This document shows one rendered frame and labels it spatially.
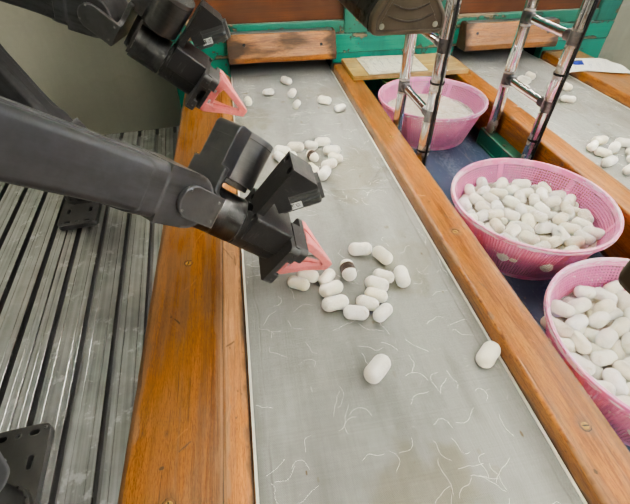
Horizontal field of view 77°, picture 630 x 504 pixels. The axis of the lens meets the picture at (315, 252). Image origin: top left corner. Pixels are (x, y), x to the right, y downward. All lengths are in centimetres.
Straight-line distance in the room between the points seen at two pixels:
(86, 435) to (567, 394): 55
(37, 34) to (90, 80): 23
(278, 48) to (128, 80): 106
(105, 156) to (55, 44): 179
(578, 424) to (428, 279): 24
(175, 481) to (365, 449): 18
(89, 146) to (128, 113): 184
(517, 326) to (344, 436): 25
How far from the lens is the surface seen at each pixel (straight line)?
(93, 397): 62
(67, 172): 35
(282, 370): 49
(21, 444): 62
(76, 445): 60
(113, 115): 220
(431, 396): 49
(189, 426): 45
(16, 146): 33
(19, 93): 87
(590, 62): 153
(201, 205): 42
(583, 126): 116
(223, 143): 46
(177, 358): 49
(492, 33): 142
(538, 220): 78
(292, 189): 45
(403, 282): 56
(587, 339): 63
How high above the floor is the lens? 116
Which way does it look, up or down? 43 degrees down
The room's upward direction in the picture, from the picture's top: straight up
